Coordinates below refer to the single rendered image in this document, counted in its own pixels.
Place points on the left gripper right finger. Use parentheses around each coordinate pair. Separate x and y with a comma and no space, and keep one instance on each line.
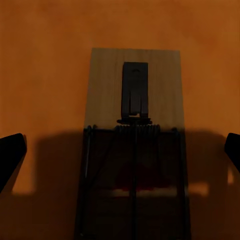
(232,149)

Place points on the mousetrap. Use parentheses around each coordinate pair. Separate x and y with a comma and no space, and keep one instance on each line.
(133,180)

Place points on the cabinet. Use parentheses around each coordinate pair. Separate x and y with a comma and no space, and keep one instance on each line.
(45,53)

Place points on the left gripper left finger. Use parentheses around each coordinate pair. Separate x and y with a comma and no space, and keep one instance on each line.
(12,149)

